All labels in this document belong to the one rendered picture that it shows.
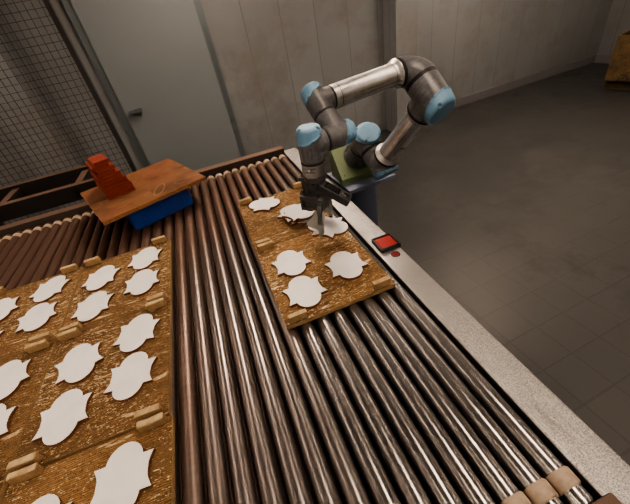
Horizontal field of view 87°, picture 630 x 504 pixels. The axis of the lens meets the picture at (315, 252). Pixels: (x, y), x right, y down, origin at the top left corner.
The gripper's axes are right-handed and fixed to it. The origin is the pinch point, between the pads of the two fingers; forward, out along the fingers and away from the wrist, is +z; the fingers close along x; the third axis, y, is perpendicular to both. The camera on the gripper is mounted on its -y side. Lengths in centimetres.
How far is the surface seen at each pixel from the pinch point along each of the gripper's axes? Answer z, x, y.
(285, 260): 6.0, 13.6, 11.9
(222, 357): 9, 53, 15
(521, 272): 99, -102, -92
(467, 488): 7, 66, -46
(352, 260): 5.3, 10.4, -11.3
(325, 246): 6.9, 2.7, 0.8
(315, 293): 5.4, 27.1, -4.0
